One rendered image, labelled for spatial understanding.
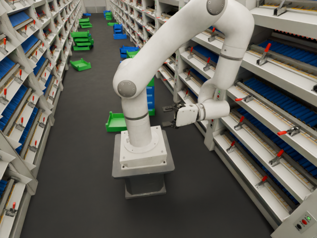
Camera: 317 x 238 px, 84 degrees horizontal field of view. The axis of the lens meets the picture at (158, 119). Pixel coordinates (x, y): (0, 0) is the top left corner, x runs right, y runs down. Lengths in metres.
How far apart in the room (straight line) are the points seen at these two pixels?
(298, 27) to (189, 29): 0.39
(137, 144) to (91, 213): 0.50
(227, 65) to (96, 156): 1.09
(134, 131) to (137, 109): 0.12
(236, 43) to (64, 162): 1.31
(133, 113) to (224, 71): 0.42
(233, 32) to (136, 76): 0.38
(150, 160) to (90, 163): 0.61
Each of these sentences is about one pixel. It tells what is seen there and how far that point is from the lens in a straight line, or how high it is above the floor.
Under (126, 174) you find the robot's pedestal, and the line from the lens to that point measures 0.93.
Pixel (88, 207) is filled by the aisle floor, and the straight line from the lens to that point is 1.21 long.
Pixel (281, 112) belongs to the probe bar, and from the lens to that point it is 0.94.
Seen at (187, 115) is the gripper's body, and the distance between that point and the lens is 0.81.
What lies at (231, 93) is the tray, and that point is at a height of 0.54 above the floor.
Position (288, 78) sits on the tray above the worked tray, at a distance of 0.86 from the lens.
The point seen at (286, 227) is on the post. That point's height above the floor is 0.15.
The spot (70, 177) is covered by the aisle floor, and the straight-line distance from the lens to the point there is 1.37.
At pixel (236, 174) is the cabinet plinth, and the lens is 1.31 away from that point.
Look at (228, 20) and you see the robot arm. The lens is 0.74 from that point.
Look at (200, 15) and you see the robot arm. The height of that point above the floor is 0.96.
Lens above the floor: 1.03
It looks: 37 degrees down
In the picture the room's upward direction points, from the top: straight up
